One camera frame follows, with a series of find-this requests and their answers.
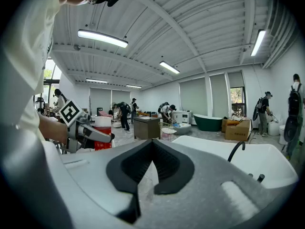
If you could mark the person's cream shirt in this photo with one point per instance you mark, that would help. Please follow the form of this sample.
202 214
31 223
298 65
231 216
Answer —
26 44

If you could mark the pink sofa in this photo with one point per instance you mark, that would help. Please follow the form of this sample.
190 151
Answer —
105 114

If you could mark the grey roller blind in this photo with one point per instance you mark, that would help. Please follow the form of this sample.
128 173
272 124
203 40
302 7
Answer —
236 79
219 95
121 96
100 100
193 96

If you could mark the green bathtub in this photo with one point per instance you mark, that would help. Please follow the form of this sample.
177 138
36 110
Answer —
207 123

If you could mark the person's left forearm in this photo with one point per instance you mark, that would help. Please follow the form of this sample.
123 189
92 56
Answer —
52 129

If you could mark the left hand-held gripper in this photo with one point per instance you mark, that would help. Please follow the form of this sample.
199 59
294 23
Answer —
71 113

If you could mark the round white basin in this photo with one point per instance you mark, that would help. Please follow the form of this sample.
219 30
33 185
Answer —
183 129

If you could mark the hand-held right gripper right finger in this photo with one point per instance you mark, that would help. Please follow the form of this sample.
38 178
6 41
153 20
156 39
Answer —
209 199

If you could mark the white low cabinet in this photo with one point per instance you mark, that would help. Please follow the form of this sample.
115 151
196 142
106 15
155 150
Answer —
182 117

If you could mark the black bathtub faucet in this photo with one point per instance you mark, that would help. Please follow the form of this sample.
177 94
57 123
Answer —
236 149

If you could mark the long ceiling light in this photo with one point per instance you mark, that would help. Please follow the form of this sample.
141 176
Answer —
96 80
258 42
169 67
133 86
102 37

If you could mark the brown cardboard box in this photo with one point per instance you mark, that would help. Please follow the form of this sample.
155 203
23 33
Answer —
237 131

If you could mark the white toilet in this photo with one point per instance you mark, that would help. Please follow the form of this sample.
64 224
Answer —
283 133

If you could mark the white bathtub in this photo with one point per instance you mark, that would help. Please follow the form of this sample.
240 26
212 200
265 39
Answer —
259 161

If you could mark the dark wooden sink cabinet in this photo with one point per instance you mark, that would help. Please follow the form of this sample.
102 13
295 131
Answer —
146 128

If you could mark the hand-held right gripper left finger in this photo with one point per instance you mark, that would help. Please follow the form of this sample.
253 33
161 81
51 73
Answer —
90 175

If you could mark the red plastic crate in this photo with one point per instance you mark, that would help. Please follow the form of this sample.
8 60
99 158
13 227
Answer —
103 133

